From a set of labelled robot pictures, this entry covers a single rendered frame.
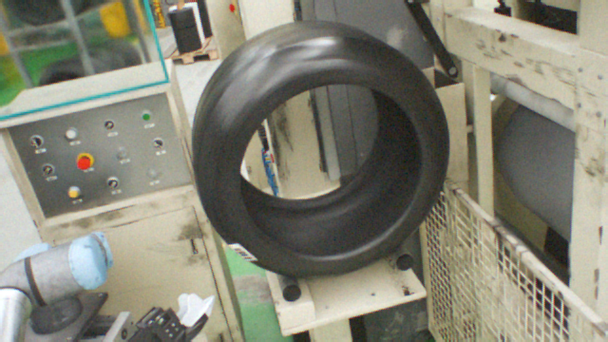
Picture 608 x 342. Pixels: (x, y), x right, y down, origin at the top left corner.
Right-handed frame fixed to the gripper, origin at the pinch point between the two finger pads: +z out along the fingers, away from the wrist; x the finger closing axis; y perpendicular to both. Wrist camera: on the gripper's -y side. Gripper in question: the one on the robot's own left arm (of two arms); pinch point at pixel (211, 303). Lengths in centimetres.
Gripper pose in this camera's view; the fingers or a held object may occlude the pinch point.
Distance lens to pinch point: 122.7
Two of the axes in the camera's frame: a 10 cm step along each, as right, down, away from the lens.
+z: 5.6, -5.5, 6.2
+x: -6.6, 1.5, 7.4
